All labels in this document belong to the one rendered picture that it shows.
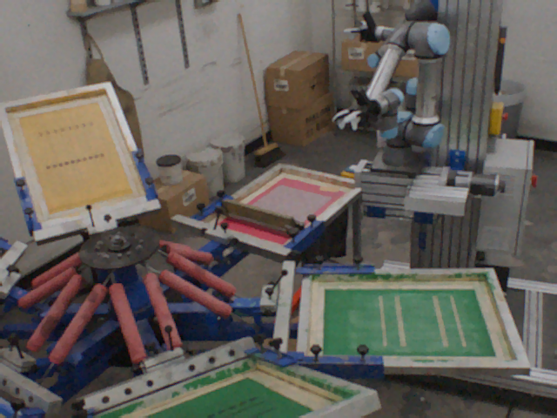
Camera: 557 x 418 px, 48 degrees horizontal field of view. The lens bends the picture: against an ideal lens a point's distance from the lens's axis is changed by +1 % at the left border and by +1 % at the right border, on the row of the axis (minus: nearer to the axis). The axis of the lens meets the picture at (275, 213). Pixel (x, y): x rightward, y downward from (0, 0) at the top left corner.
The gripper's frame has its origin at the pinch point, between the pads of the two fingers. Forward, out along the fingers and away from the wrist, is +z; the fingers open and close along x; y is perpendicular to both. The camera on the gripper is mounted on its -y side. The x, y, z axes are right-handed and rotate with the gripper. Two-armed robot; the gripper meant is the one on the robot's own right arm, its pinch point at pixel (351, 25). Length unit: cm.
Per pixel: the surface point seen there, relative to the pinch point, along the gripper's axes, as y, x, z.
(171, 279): 22, -188, -69
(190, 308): 41, -184, -66
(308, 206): 61, -87, -37
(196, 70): 69, 21, 200
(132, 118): 72, -61, 178
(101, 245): 10, -198, -42
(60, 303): 18, -222, -49
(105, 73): 30, -71, 176
